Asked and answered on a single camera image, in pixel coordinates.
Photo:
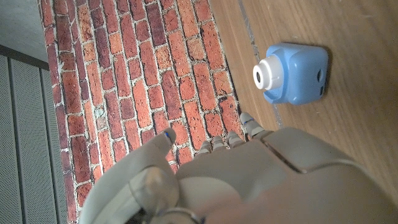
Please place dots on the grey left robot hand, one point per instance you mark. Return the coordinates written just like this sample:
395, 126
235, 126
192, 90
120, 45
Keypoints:
248, 186

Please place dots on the red brick printed backdrop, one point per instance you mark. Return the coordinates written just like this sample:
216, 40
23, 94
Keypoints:
140, 77

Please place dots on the blue toy camera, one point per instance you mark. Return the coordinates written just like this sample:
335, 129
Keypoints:
301, 74

